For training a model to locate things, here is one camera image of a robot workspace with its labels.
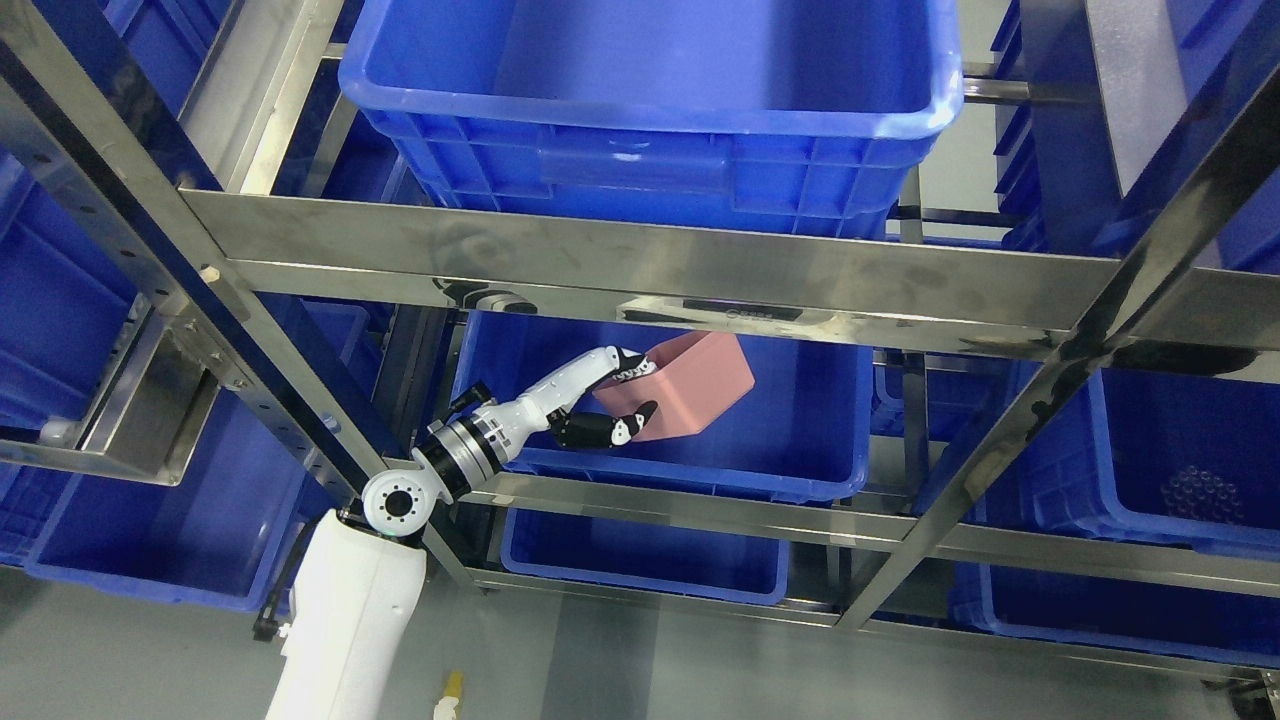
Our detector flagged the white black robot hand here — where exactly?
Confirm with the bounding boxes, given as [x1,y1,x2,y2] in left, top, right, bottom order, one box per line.
[484,346,659,456]

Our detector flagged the pink plastic storage box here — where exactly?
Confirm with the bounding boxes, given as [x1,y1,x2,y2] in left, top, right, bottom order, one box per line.
[591,331,755,442]

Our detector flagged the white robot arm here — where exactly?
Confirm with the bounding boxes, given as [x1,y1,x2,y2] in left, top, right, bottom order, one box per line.
[255,345,658,719]

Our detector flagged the blue bottom shelf crate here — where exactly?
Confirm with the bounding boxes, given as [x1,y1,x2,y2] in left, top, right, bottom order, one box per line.
[500,509,792,606]

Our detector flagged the blue shelf crate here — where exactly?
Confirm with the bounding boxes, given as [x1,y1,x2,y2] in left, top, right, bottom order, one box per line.
[339,1,964,240]
[969,370,1279,561]
[500,509,792,606]
[454,311,873,503]

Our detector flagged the blue middle shelf crate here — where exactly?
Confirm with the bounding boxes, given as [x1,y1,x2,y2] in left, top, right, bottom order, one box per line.
[454,311,873,503]

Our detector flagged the blue top shelf crate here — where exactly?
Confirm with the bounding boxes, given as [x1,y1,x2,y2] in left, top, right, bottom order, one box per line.
[339,1,964,240]

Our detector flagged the blue right shelf crate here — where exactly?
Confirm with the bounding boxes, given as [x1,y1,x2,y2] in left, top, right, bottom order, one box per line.
[969,370,1279,561]

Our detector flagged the blue left lower crate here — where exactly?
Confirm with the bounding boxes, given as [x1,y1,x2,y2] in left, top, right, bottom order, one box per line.
[19,391,333,612]

